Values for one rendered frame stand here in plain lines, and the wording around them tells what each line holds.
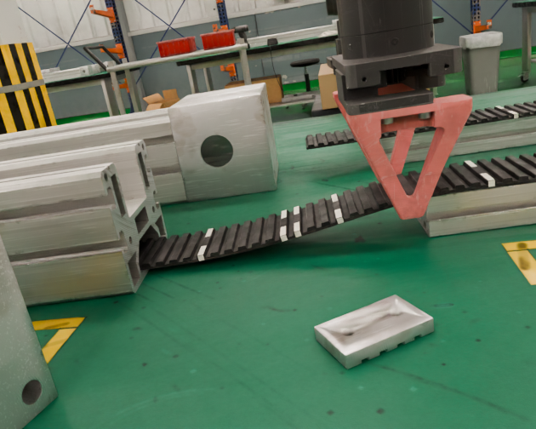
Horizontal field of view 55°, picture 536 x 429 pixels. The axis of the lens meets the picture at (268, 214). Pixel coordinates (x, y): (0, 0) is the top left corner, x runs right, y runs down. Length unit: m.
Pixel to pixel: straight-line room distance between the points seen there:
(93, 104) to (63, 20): 1.30
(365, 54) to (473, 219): 0.13
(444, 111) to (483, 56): 5.18
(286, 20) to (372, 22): 7.76
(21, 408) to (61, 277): 0.12
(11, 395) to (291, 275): 0.17
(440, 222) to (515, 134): 0.23
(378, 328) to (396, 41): 0.17
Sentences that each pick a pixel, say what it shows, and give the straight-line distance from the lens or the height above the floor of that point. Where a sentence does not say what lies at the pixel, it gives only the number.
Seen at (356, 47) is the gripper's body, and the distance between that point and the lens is 0.33.
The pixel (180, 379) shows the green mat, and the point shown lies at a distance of 0.26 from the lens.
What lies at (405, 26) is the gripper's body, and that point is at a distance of 0.33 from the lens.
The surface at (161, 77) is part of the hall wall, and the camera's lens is 8.53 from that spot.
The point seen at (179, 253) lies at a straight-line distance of 0.38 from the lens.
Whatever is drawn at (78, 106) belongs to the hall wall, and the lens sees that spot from 9.14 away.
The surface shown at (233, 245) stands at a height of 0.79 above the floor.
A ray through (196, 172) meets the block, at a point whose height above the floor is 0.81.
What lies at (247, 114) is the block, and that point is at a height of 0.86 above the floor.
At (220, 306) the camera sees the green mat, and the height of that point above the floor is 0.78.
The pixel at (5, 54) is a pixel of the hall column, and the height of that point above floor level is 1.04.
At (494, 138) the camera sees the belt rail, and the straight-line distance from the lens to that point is 0.57.
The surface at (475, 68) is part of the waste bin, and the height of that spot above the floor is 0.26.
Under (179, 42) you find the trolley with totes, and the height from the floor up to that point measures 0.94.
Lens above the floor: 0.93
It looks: 19 degrees down
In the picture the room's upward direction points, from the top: 10 degrees counter-clockwise
